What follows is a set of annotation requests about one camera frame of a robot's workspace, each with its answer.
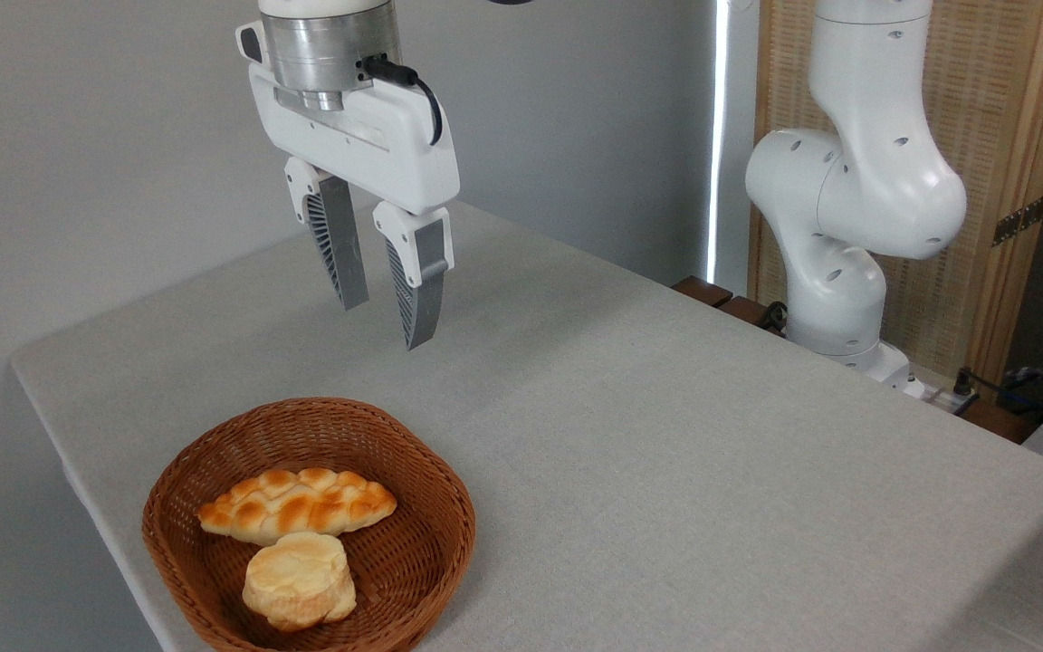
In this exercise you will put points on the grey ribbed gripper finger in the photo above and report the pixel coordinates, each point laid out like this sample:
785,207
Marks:
424,303
342,244

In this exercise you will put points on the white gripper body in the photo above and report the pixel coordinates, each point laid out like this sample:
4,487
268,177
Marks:
395,163

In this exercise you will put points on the braided golden bread loaf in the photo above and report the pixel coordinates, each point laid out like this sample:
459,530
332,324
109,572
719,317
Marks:
300,505

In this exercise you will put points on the brown woven wicker basket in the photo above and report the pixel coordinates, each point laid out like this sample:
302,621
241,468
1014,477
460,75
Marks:
413,552

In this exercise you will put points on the round pale bread bun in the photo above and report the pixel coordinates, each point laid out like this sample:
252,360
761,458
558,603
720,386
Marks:
300,580

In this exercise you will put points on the silver metal wrist flange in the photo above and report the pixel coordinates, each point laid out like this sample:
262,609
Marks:
318,54

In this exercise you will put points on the dark brown wooden block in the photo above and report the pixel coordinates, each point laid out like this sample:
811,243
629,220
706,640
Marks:
703,291
743,312

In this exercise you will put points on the grey tablecloth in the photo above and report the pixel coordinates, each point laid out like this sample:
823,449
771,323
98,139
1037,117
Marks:
666,507

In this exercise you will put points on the black clamp knob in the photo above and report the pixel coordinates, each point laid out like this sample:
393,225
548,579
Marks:
775,317

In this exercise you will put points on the white power strip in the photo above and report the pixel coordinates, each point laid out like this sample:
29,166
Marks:
938,397

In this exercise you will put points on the black power plug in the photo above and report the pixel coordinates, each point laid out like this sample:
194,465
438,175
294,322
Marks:
965,382

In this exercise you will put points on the brown wooden table edge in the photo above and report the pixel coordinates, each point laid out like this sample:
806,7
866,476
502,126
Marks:
997,421

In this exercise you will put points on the wooden rattan folding screen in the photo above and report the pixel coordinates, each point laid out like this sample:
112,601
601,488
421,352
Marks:
992,109

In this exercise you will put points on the dark metal screen hinge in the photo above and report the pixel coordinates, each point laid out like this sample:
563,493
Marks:
1019,220

